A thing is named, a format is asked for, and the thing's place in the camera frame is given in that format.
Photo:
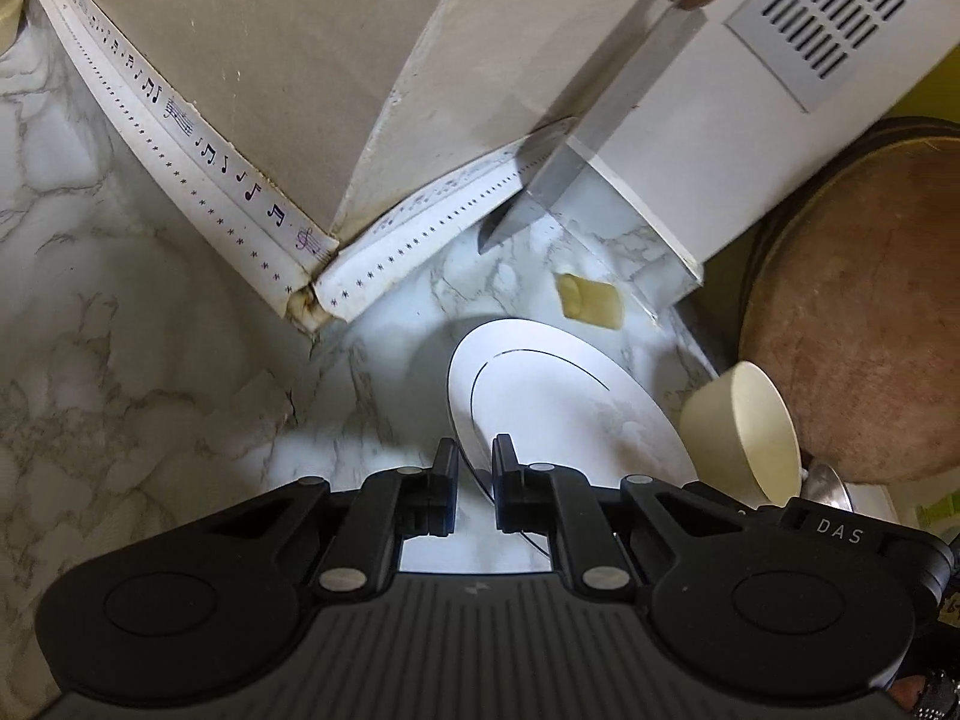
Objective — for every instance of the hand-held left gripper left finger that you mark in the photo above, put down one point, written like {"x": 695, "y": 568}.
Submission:
{"x": 448, "y": 499}

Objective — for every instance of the cream bowl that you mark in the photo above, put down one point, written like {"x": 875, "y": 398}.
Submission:
{"x": 720, "y": 420}

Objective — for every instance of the white plate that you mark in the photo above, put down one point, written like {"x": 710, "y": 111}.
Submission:
{"x": 555, "y": 405}

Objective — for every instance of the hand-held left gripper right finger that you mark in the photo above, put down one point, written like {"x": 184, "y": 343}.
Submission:
{"x": 501, "y": 491}

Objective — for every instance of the music note edge trim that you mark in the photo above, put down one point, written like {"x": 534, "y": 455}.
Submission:
{"x": 420, "y": 232}
{"x": 187, "y": 165}

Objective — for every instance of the round wooden cutting board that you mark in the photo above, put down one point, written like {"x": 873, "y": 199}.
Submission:
{"x": 862, "y": 315}

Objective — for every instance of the small stainless steel bowl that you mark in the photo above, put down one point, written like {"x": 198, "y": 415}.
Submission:
{"x": 825, "y": 486}

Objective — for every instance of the white box with vent grille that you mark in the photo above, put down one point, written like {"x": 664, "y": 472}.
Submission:
{"x": 750, "y": 127}

